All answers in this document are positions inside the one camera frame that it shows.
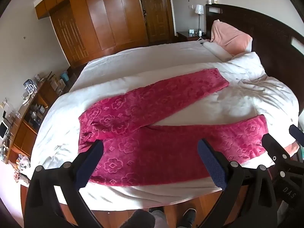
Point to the person's grey trouser leg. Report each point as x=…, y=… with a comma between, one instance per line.
x=159, y=223

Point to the blue bin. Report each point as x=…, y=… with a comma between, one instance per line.
x=64, y=77

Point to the white pillow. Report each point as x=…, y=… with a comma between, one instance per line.
x=217, y=51

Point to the wooden wardrobe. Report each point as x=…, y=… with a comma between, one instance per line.
x=95, y=21

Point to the glass kettle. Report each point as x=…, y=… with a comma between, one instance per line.
x=29, y=87

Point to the wooden sideboard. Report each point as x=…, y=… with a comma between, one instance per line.
x=26, y=133

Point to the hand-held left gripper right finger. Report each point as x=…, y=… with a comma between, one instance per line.
x=211, y=163

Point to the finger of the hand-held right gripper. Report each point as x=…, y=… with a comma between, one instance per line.
x=296, y=134
x=273, y=147

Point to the wooden door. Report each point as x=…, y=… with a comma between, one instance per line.
x=156, y=14

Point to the pink pillow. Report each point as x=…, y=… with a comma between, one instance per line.
x=228, y=34

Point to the white table lamp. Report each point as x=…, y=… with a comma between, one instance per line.
x=199, y=9

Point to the red fleece pants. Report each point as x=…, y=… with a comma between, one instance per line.
x=142, y=147

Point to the bed with white sheet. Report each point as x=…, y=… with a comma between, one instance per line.
x=142, y=59

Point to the pink cloth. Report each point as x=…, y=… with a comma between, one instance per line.
x=292, y=148

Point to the white small monitor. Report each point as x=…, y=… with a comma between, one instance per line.
x=3, y=129

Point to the person's dark shoe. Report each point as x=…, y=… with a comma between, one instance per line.
x=189, y=220

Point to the dark wooden headboard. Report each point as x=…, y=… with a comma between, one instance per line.
x=268, y=26

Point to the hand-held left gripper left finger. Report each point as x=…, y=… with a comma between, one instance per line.
x=91, y=163

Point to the dark wooden nightstand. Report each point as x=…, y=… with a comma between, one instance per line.
x=184, y=35

